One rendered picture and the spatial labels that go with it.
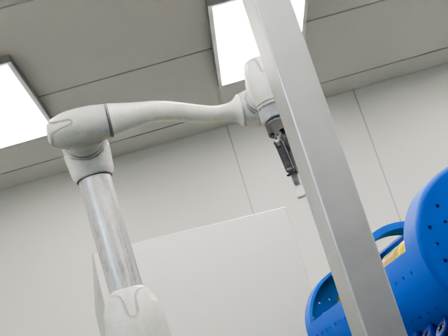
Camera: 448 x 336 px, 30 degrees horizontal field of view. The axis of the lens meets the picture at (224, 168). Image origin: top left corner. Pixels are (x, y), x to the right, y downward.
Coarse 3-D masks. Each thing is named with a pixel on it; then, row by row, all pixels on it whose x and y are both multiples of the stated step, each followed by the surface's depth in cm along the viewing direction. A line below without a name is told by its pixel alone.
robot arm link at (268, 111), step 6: (264, 102) 243; (270, 102) 242; (258, 108) 245; (264, 108) 243; (270, 108) 242; (276, 108) 242; (264, 114) 243; (270, 114) 242; (276, 114) 241; (264, 120) 243; (270, 120) 243
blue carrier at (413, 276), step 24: (432, 192) 148; (408, 216) 151; (432, 216) 146; (408, 240) 149; (432, 240) 145; (408, 264) 150; (432, 264) 143; (336, 288) 229; (408, 288) 154; (432, 288) 146; (312, 312) 220; (336, 312) 196; (408, 312) 160; (432, 312) 153
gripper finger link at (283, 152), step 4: (280, 140) 237; (276, 144) 238; (284, 144) 238; (276, 148) 238; (280, 148) 238; (284, 148) 237; (280, 152) 238; (284, 152) 237; (280, 156) 238; (284, 156) 238; (288, 156) 237; (284, 160) 238; (288, 160) 237; (284, 164) 238; (288, 164) 237; (292, 164) 237; (292, 168) 237; (288, 172) 238
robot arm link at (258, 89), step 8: (256, 56) 249; (248, 64) 248; (256, 64) 246; (248, 72) 247; (256, 72) 245; (264, 72) 245; (248, 80) 247; (256, 80) 244; (264, 80) 244; (248, 88) 247; (256, 88) 244; (264, 88) 243; (248, 96) 250; (256, 96) 245; (264, 96) 243; (272, 96) 243; (256, 104) 246
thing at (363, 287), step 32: (256, 0) 131; (288, 0) 132; (256, 32) 134; (288, 32) 130; (288, 64) 128; (288, 96) 126; (320, 96) 127; (288, 128) 128; (320, 128) 125; (320, 160) 123; (320, 192) 122; (352, 192) 122; (320, 224) 124; (352, 224) 121; (352, 256) 119; (352, 288) 117; (384, 288) 118; (352, 320) 119; (384, 320) 116
